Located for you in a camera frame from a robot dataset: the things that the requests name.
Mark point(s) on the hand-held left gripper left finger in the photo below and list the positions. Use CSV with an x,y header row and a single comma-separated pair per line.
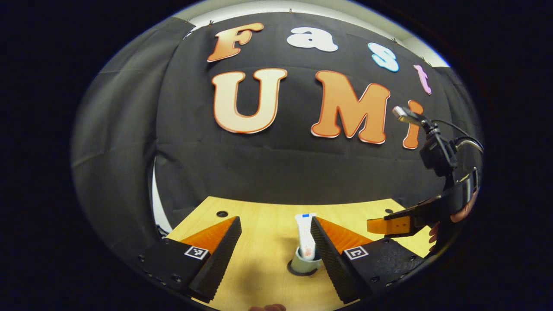
x,y
216,263

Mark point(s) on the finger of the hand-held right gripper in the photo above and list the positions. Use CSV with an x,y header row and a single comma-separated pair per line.
x,y
423,214

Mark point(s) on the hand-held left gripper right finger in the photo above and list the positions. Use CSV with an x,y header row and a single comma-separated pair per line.
x,y
328,263

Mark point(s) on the dark round coaster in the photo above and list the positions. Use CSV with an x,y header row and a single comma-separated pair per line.
x,y
293,271

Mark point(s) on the white toothpaste tube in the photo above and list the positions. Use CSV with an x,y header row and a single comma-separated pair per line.
x,y
305,233

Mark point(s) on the wooden desktop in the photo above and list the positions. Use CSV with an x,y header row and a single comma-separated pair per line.
x,y
268,242

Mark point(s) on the black backdrop cloth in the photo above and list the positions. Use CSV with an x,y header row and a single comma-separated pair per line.
x,y
276,168

